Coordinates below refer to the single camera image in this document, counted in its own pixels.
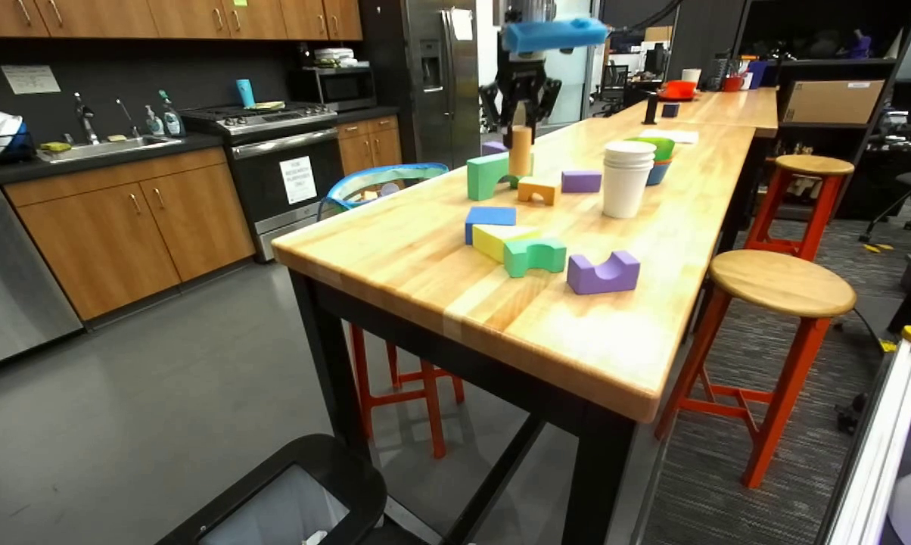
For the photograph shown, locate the wooden stool orange legs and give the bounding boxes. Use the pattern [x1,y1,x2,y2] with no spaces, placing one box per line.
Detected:
[654,244,858,494]
[344,320,469,462]
[742,152,858,262]

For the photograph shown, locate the wooden upper cabinets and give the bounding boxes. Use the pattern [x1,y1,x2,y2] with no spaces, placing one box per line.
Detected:
[0,0,367,43]

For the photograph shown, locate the purple rectangular block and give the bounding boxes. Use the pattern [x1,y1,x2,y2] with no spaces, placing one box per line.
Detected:
[556,169,605,197]

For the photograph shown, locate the steel refrigerator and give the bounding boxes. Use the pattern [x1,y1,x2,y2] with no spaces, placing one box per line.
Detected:
[361,0,505,165]

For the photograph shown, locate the white paper on oven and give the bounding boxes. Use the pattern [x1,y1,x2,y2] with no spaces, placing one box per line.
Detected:
[275,152,321,208]

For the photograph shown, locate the wooden table black legs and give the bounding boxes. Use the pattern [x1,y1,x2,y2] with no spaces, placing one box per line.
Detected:
[268,85,784,545]

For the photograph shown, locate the blue chair with round back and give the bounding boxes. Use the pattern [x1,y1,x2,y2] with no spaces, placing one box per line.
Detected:
[316,161,455,221]

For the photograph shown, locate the white metal rail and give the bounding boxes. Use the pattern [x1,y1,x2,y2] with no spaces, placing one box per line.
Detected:
[823,322,911,545]

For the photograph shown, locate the cardboard box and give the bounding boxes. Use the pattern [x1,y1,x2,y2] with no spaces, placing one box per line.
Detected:
[778,76,888,130]

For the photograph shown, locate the white wall plate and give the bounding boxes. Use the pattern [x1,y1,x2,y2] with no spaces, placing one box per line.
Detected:
[0,61,64,99]

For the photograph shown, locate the white paper sheet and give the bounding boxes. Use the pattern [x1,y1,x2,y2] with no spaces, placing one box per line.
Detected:
[650,123,701,152]

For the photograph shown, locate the red bowl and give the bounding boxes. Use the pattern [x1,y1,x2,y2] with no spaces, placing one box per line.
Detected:
[657,77,701,106]

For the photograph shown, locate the blue rectangular block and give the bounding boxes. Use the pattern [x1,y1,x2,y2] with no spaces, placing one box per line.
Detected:
[459,202,519,244]

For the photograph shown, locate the steel sink with faucet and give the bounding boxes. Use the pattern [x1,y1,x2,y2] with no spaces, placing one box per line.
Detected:
[32,90,189,165]

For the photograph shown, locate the steel microwave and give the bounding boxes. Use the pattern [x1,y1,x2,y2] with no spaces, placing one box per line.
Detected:
[287,64,379,113]

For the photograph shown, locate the narrow wooden base cabinet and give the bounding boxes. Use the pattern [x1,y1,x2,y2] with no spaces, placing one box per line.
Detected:
[333,113,406,177]

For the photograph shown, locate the black steel oven range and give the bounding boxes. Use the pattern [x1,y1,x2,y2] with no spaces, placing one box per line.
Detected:
[186,99,349,262]

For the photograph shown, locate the wooden sink base cabinet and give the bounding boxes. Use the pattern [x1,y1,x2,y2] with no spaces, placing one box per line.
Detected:
[3,146,260,322]

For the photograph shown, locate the yellow foam block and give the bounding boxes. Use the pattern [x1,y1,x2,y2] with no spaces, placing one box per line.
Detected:
[469,223,522,265]

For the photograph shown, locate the white paper cup stack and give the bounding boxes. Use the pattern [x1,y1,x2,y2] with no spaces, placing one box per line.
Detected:
[600,140,661,223]

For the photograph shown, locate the orange cylindrical block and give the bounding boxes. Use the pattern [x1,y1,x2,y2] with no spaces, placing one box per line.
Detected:
[505,123,536,180]

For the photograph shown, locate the orange arch block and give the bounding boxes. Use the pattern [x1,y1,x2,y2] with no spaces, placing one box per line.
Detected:
[515,177,559,208]

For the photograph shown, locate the small green notched block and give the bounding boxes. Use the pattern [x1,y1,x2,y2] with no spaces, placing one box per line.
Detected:
[499,237,573,280]

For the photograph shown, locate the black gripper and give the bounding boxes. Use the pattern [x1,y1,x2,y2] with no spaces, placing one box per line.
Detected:
[497,50,565,146]

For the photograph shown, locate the purple notched block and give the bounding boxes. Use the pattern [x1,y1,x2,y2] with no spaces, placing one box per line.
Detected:
[563,247,644,295]

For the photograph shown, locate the steel dishwasher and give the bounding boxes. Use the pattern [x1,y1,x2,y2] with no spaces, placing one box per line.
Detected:
[0,184,88,377]

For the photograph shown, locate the soap bottles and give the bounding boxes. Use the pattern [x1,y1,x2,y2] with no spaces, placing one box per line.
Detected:
[140,88,189,141]

